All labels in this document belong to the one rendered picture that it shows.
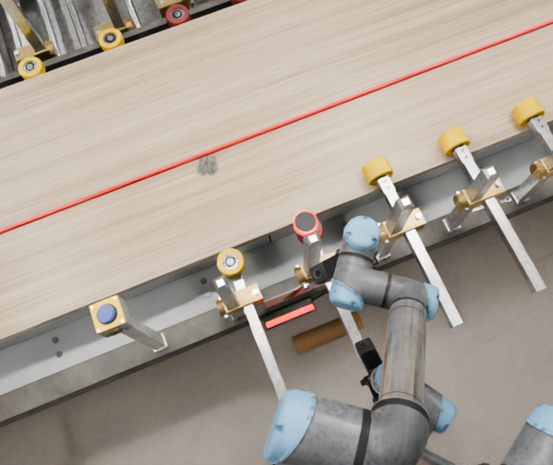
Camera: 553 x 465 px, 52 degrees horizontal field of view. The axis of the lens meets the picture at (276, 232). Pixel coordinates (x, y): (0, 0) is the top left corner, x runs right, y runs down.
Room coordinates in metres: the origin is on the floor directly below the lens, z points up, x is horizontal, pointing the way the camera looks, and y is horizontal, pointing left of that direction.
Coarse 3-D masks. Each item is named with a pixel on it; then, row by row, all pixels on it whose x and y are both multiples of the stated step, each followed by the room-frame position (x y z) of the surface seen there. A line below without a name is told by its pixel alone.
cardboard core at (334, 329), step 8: (352, 312) 0.41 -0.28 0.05; (336, 320) 0.38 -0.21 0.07; (360, 320) 0.37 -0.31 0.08; (312, 328) 0.36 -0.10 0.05; (320, 328) 0.36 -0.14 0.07; (328, 328) 0.35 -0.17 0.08; (336, 328) 0.35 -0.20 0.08; (344, 328) 0.34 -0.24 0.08; (360, 328) 0.34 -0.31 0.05; (296, 336) 0.34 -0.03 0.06; (304, 336) 0.33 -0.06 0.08; (312, 336) 0.33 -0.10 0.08; (320, 336) 0.33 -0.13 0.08; (328, 336) 0.32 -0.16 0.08; (336, 336) 0.32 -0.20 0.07; (296, 344) 0.30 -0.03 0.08; (304, 344) 0.30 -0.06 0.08; (312, 344) 0.30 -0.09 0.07; (320, 344) 0.29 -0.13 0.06
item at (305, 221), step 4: (300, 212) 0.49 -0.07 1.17; (304, 212) 0.48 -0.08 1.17; (308, 212) 0.48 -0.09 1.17; (296, 216) 0.48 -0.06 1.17; (300, 216) 0.48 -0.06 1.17; (304, 216) 0.48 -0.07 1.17; (308, 216) 0.47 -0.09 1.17; (312, 216) 0.47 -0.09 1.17; (296, 220) 0.47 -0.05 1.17; (300, 220) 0.47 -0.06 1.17; (304, 220) 0.47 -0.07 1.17; (308, 220) 0.46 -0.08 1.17; (312, 220) 0.46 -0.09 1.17; (316, 220) 0.46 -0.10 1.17; (296, 224) 0.46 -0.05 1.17; (300, 224) 0.45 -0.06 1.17; (304, 224) 0.45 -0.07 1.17; (308, 224) 0.45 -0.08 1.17; (312, 224) 0.45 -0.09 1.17; (300, 228) 0.45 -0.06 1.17; (304, 228) 0.44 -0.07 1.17; (308, 228) 0.44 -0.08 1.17; (312, 228) 0.44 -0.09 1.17
